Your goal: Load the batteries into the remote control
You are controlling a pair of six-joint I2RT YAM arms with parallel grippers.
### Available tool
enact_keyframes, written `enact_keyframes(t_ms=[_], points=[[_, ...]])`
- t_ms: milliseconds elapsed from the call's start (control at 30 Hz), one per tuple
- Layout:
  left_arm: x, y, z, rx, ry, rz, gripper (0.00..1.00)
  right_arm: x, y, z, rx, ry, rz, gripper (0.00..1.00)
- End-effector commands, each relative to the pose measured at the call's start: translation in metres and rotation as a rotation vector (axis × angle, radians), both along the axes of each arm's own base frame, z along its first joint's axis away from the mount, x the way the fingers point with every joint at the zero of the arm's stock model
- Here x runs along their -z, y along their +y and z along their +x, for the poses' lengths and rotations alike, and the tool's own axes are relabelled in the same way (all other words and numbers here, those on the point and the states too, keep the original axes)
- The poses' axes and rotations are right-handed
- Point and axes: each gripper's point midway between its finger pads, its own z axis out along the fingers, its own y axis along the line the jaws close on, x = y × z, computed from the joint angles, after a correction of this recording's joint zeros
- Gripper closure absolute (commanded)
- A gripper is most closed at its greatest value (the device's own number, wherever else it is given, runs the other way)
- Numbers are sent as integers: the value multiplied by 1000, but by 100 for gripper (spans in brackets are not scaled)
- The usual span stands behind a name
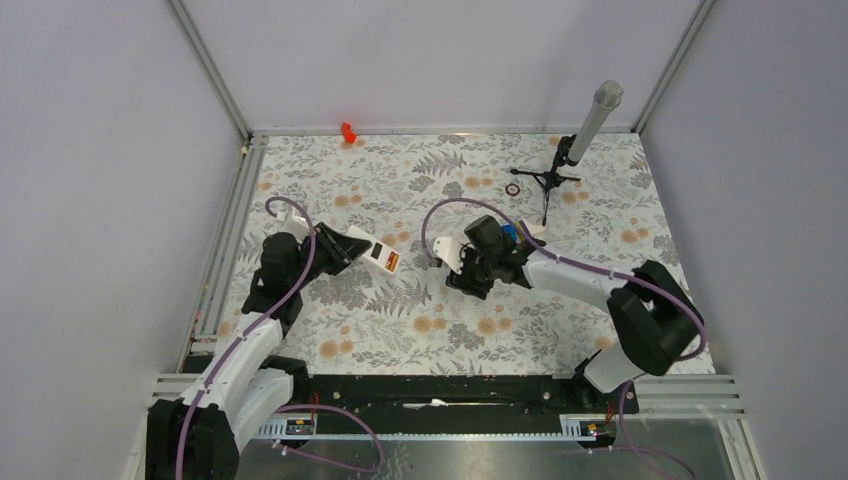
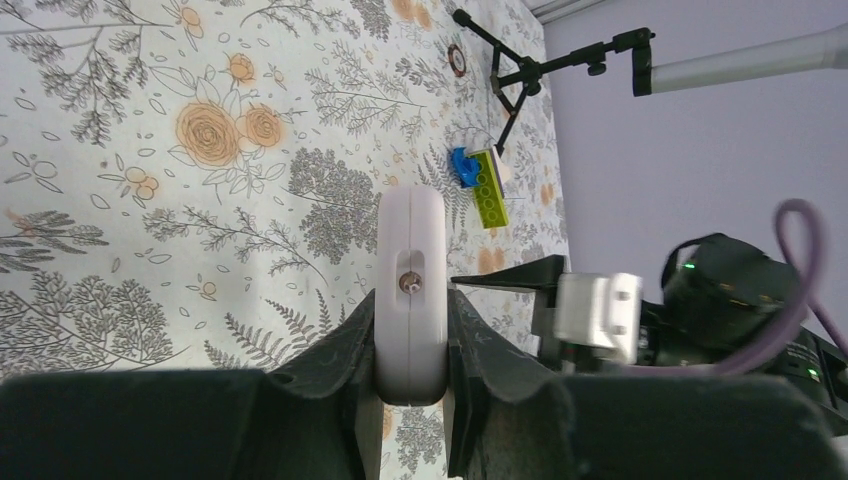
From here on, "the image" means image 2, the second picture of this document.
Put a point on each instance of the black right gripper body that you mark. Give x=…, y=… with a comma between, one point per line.
x=559, y=355

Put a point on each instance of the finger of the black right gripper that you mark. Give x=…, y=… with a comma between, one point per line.
x=540, y=275

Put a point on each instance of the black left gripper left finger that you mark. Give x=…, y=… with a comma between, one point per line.
x=316, y=417

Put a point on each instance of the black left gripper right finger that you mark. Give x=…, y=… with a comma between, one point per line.
x=509, y=417

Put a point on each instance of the white red remote control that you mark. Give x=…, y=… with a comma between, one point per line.
x=411, y=308

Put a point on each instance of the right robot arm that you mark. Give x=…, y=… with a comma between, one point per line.
x=719, y=297

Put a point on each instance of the green lego brick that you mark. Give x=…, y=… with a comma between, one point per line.
x=488, y=191

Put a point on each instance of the white purple block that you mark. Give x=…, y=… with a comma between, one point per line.
x=503, y=172

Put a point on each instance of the poker chip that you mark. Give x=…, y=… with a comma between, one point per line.
x=456, y=60

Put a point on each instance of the floral table mat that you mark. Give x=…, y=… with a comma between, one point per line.
x=194, y=185

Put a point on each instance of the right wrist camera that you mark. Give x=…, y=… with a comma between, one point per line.
x=601, y=312

